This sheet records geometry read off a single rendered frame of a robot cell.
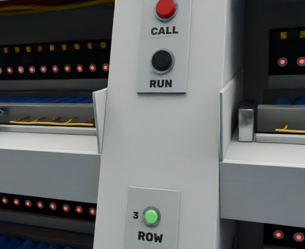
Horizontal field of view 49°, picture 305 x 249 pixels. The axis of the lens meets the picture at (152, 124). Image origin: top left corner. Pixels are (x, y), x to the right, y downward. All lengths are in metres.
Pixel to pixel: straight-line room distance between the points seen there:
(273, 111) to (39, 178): 0.21
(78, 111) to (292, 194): 0.22
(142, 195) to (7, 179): 0.14
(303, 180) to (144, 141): 0.12
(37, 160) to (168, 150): 0.12
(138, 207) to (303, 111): 0.16
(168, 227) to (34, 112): 0.21
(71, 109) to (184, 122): 0.15
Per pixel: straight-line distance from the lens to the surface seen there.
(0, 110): 0.41
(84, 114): 0.36
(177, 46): 0.27
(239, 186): 0.25
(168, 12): 0.28
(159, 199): 0.25
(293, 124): 0.32
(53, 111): 0.38
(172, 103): 0.26
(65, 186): 0.31
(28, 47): 0.54
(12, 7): 0.56
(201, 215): 0.25
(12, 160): 0.33
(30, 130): 0.37
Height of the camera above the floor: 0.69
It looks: 7 degrees up
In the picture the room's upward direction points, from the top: 4 degrees clockwise
